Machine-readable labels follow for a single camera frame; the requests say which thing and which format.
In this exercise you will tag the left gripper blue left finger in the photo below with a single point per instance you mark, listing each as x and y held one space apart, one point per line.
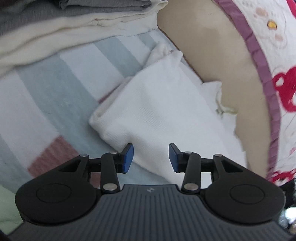
112 164

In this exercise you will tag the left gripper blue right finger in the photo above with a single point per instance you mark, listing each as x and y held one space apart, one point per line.
188 163

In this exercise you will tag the cream waffle knit garment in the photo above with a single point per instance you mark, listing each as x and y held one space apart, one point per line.
167 103

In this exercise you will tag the light green garment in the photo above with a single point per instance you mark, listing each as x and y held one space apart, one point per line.
9 214

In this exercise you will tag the beige bed base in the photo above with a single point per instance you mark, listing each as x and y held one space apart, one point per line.
216 51

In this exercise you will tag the folded cream garment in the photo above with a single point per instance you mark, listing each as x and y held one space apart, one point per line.
37 41

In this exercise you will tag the bear print quilt purple trim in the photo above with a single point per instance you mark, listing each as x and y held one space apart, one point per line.
268 28

